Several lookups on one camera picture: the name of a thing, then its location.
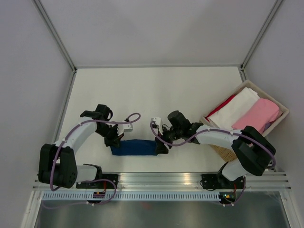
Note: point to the aluminium frame rail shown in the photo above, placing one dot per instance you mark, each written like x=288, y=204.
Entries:
x=188, y=181

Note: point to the red rolled t shirt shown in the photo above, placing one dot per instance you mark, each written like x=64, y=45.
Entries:
x=220, y=106

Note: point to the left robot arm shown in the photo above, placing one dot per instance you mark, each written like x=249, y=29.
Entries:
x=57, y=162

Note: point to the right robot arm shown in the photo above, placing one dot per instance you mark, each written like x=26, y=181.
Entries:
x=254, y=153

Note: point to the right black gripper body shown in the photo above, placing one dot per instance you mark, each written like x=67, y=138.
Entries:
x=168, y=136

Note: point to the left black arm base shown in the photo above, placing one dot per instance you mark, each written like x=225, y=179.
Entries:
x=106, y=182

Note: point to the pink rolled t shirt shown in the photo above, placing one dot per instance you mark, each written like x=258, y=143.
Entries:
x=258, y=116

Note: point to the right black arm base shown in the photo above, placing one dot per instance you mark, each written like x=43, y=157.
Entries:
x=212, y=181

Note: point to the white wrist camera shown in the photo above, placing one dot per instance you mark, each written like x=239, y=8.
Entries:
x=156, y=123
x=125, y=127

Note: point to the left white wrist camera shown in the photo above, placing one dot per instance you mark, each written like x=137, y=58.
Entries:
x=125, y=127

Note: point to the purple rolled t shirt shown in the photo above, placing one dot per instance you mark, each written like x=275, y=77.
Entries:
x=267, y=126

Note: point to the blue t shirt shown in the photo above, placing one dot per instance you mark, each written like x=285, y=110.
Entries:
x=135, y=147

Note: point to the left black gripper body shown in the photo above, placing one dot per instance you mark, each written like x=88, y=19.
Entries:
x=110, y=134

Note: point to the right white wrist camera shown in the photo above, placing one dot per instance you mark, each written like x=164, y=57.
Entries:
x=156, y=123

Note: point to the white rolled t shirt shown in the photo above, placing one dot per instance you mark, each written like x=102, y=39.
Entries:
x=230, y=113

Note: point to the white slotted cable duct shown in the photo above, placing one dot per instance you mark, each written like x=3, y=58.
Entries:
x=131, y=196

